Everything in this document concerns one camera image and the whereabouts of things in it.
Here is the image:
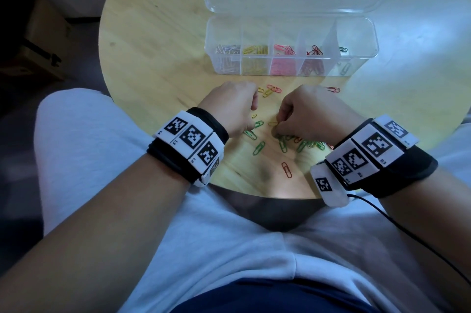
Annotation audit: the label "heap of white paper clips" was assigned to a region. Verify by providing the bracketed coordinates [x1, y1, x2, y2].
[215, 44, 242, 74]

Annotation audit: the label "person's left forearm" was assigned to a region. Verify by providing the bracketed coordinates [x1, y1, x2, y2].
[0, 154, 190, 313]

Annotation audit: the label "black wristband white markers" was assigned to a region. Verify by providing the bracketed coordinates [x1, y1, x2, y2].
[147, 107, 230, 188]
[324, 114, 439, 199]

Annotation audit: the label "black right camera cable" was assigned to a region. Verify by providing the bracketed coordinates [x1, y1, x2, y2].
[347, 194, 471, 286]

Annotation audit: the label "heap of red paper clips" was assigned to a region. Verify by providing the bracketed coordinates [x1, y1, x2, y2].
[300, 44, 326, 76]

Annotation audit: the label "brown cardboard box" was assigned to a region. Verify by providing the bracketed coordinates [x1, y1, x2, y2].
[0, 0, 73, 82]

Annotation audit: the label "dark blue shirt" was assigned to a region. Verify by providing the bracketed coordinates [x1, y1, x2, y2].
[171, 279, 380, 313]

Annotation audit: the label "person's right forearm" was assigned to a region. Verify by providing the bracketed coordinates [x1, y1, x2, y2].
[379, 167, 471, 313]

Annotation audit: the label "person's left hand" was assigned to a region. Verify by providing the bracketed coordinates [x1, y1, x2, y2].
[198, 81, 259, 138]

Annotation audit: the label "black left wristband white markers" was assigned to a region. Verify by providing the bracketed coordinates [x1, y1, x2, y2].
[147, 107, 230, 188]

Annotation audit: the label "black right wristband white markers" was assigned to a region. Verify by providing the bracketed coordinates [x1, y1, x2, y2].
[324, 114, 439, 199]

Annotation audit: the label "heap of pink paper clips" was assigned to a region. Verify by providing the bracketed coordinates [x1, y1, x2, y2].
[271, 43, 297, 76]

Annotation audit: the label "person's right hand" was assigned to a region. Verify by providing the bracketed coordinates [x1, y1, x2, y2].
[272, 84, 366, 148]

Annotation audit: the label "heap of yellow paper clips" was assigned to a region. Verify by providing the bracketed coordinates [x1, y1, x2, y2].
[242, 44, 269, 75]

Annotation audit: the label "pile of coloured paper clips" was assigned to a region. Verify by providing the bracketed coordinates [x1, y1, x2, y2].
[242, 84, 341, 179]

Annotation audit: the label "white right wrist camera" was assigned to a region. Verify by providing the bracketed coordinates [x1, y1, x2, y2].
[310, 162, 350, 208]

